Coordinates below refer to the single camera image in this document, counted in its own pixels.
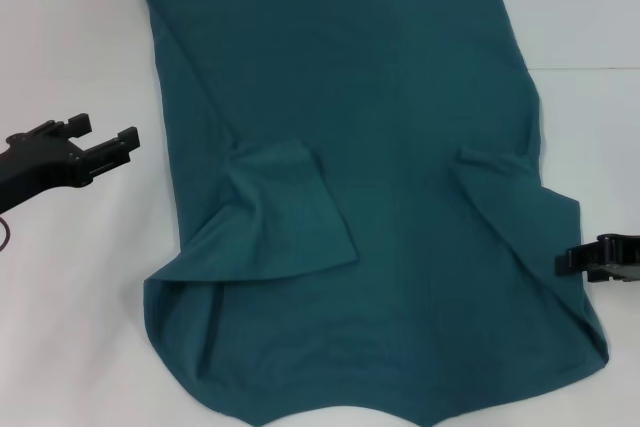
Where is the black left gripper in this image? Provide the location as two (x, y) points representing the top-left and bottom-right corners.
(0, 112), (142, 216)

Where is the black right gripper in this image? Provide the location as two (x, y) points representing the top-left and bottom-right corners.
(554, 232), (640, 284)

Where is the teal blue shirt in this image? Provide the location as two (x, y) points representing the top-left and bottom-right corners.
(141, 0), (612, 427)

